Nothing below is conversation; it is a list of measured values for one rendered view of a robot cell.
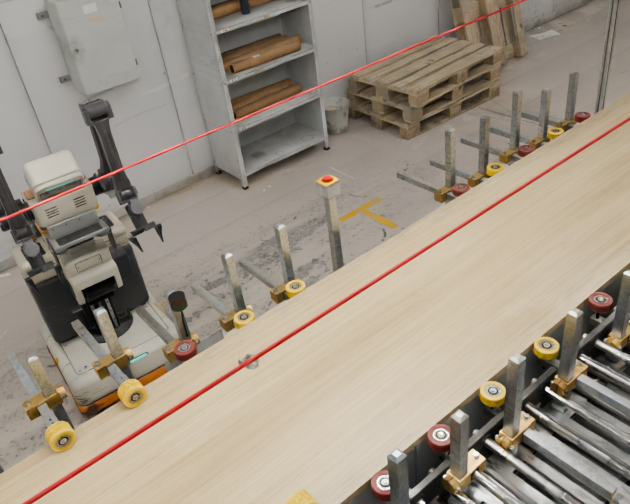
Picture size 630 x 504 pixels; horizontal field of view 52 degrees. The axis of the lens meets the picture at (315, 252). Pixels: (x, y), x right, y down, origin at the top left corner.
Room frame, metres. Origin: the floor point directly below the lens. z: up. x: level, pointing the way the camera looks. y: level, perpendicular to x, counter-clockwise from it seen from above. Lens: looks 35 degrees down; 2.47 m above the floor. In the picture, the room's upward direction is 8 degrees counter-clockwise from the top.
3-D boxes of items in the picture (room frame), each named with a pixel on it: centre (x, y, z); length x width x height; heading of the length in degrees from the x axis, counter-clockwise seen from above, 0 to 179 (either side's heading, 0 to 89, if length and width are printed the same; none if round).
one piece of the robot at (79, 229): (2.47, 1.03, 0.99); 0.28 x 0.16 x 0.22; 120
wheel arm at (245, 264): (2.18, 0.21, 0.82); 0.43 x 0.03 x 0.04; 34
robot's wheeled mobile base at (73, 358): (2.72, 1.18, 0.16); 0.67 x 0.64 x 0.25; 30
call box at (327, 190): (2.27, -0.09, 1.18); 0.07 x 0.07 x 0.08; 34
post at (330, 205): (2.27, -0.09, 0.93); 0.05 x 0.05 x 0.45; 34
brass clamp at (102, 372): (1.69, 0.76, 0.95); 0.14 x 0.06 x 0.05; 124
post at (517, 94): (2.97, -1.11, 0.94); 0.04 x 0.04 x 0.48; 34
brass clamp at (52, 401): (1.55, 0.97, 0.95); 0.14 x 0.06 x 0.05; 124
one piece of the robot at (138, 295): (2.80, 1.23, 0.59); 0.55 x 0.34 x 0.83; 120
